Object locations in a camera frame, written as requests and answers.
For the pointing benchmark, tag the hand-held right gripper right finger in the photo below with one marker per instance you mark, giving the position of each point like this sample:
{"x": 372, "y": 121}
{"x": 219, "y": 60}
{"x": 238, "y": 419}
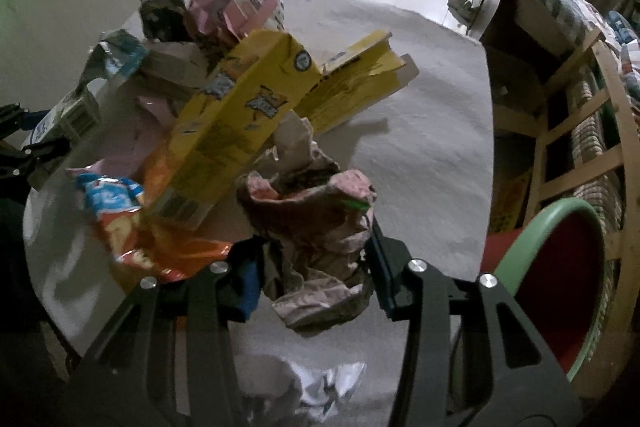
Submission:
{"x": 384, "y": 269}

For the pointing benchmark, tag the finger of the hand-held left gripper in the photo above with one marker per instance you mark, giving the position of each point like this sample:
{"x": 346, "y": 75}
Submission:
{"x": 42, "y": 154}
{"x": 31, "y": 119}

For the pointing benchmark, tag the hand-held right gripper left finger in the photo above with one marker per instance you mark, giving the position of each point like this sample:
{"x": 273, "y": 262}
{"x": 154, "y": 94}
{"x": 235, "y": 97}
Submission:
{"x": 248, "y": 279}

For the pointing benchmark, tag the pink paper wrapper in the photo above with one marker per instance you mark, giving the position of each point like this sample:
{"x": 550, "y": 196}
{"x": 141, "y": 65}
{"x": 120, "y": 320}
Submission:
{"x": 310, "y": 227}

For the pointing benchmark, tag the orange snack bag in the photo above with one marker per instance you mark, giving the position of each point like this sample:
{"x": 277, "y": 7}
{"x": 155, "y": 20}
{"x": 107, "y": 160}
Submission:
{"x": 165, "y": 249}

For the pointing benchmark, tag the green rimmed red bin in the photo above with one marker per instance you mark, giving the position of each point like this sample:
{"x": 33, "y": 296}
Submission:
{"x": 560, "y": 282}

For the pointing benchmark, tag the white barcode box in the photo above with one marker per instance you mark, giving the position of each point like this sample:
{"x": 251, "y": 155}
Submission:
{"x": 75, "y": 117}

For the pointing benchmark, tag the pink paper sheet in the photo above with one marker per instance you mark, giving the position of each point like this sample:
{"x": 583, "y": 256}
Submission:
{"x": 140, "y": 137}

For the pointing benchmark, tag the blue white wrapper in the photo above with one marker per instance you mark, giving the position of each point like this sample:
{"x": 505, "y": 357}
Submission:
{"x": 120, "y": 54}

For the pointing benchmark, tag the beige cardboard box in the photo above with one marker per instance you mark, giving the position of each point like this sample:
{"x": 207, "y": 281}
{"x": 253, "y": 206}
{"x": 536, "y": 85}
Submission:
{"x": 175, "y": 62}

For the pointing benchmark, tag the yellow carton box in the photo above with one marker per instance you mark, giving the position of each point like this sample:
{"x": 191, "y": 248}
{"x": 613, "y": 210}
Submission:
{"x": 225, "y": 117}

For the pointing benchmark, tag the dark crumpled wrapper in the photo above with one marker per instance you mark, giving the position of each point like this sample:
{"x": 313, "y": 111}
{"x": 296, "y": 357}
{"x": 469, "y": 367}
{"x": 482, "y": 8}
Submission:
{"x": 162, "y": 14}

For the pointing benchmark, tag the flattened yellow carton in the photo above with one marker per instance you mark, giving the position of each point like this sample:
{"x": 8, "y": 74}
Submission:
{"x": 350, "y": 87}

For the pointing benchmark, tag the brown cardboard box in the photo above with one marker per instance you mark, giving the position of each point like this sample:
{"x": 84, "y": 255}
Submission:
{"x": 515, "y": 82}

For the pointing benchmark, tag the pink snack bag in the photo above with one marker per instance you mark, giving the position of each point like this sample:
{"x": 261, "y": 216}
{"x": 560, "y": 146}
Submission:
{"x": 240, "y": 7}

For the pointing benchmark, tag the pair of shoes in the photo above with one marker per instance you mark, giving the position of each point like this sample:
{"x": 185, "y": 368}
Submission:
{"x": 460, "y": 2}

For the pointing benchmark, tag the wooden bed frame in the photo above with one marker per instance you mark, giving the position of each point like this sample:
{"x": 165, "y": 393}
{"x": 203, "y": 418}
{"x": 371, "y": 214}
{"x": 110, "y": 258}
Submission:
{"x": 612, "y": 147}

